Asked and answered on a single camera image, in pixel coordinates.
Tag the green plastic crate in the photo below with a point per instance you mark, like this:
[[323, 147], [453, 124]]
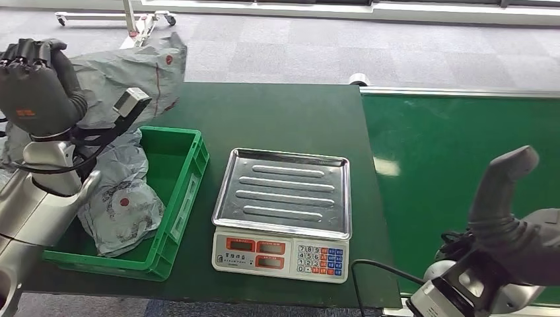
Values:
[[175, 166]]

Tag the white electronic scale steel tray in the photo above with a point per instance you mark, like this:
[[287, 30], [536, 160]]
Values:
[[282, 197]]

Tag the white wheeled stand frame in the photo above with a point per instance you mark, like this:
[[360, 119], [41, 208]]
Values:
[[138, 26]]

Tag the silver conveyor roller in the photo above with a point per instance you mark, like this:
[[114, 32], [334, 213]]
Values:
[[359, 79]]

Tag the grey plastic mailer package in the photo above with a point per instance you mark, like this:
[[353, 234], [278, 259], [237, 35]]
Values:
[[127, 70]]

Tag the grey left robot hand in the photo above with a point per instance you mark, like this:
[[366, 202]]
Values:
[[39, 96]]

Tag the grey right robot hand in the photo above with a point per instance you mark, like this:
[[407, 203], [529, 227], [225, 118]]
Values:
[[520, 245]]

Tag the grey mailer with red dot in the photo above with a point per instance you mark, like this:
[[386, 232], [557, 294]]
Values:
[[124, 205]]

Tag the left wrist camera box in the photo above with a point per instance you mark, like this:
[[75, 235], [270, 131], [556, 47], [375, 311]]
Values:
[[130, 101]]

